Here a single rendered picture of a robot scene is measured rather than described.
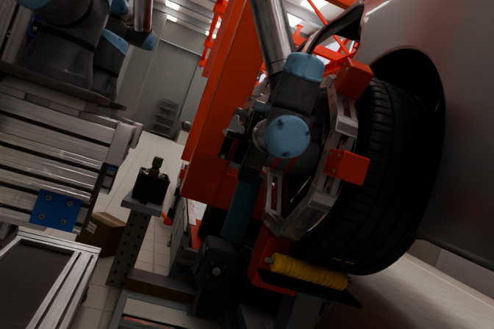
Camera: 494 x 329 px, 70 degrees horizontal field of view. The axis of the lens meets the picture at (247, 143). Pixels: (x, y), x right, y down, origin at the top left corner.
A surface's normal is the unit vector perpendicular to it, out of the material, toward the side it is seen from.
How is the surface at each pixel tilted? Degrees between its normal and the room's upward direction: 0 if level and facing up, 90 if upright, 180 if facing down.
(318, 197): 90
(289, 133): 90
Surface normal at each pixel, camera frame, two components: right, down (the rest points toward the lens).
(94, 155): 0.25, 0.07
